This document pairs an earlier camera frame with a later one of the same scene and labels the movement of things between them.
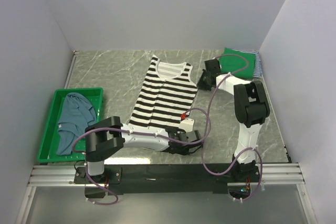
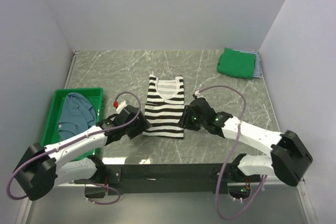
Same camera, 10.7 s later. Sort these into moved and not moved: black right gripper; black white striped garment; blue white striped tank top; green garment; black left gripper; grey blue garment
Moved: black left gripper; black white striped garment; black right gripper
Not moved: grey blue garment; blue white striped tank top; green garment
